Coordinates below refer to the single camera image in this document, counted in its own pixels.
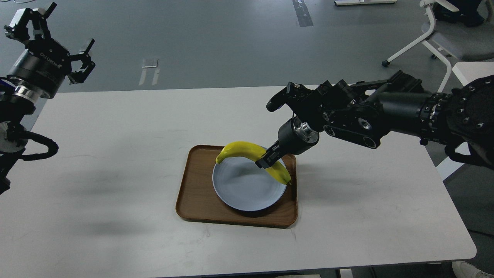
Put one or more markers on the white shoe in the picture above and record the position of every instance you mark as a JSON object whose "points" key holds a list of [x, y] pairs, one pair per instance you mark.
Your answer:
{"points": [[463, 269]]}

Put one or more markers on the white side table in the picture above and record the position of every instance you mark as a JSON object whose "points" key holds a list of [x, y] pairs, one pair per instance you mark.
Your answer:
{"points": [[466, 72]]}

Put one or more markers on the yellow banana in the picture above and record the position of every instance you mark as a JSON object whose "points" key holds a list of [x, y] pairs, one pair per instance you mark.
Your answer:
{"points": [[254, 152]]}

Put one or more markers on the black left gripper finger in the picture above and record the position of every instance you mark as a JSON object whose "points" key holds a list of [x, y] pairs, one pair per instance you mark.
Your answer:
{"points": [[30, 25], [87, 65]]}

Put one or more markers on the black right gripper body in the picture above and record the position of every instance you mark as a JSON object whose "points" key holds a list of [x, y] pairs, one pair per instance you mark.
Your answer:
{"points": [[295, 137]]}

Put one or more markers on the brown wooden tray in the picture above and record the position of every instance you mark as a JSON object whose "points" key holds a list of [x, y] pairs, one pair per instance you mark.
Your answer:
{"points": [[198, 202]]}

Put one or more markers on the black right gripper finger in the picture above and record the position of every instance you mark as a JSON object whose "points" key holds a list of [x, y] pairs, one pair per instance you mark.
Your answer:
{"points": [[269, 158]]}

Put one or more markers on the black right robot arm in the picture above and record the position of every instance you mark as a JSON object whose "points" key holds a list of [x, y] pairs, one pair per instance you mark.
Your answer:
{"points": [[365, 112]]}

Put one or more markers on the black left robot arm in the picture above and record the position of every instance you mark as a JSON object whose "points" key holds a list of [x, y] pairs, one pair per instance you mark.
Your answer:
{"points": [[18, 143]]}

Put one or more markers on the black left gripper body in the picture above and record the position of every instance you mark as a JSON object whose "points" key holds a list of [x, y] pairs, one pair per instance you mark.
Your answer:
{"points": [[44, 65]]}

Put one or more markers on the light blue round plate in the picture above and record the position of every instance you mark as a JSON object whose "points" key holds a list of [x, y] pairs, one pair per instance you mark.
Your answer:
{"points": [[241, 185]]}

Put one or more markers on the white office chair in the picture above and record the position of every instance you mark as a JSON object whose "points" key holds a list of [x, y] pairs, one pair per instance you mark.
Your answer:
{"points": [[464, 43]]}

